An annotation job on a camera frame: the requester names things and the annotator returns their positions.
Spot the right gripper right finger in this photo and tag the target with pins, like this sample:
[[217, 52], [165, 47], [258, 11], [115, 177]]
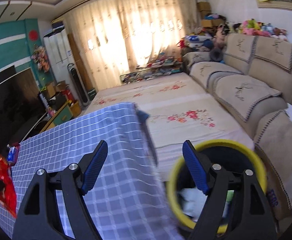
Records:
[[250, 214]]

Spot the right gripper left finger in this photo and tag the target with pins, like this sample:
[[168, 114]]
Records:
[[38, 216]]

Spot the red snack packet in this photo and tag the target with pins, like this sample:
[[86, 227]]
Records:
[[8, 197]]

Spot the yellow-rimmed trash bin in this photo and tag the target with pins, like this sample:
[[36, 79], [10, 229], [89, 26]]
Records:
[[231, 155]]

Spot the blue tissue pack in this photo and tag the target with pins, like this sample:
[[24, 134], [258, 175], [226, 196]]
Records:
[[12, 155]]

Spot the large black television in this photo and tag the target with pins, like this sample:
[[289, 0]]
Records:
[[20, 107]]

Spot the TV cabinet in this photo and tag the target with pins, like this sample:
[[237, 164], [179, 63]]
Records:
[[67, 112]]

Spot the floral bed mat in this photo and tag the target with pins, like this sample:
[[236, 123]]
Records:
[[179, 109]]

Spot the black tower fan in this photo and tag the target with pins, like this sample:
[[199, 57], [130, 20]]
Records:
[[78, 84]]

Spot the beige sofa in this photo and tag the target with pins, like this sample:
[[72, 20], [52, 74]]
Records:
[[254, 84]]

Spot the plush toy pile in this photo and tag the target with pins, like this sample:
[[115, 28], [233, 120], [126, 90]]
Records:
[[198, 43]]

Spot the cream curtains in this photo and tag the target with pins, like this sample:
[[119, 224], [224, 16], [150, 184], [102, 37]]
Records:
[[117, 36]]

